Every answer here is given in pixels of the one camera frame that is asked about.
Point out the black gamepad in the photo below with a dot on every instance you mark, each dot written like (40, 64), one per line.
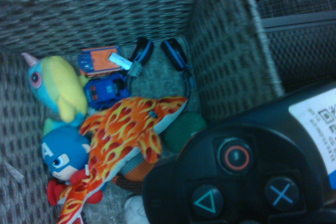
(236, 182)

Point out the grey wicker basket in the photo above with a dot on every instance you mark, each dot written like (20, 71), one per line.
(105, 19)

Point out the green plush toy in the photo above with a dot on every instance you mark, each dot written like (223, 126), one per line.
(181, 129)

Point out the black blue headphones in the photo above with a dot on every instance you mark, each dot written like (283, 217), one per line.
(174, 53)

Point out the orange flame plush shark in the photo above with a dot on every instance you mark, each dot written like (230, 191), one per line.
(118, 129)

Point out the blue toy car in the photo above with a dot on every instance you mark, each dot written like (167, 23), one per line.
(105, 90)

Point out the orange toy truck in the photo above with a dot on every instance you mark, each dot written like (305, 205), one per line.
(97, 61)

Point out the yellow blue plush toy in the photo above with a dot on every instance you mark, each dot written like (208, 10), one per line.
(60, 85)

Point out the white toy van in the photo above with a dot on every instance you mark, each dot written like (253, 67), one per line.
(135, 208)

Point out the Captain America plush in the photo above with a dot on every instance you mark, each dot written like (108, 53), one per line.
(63, 150)

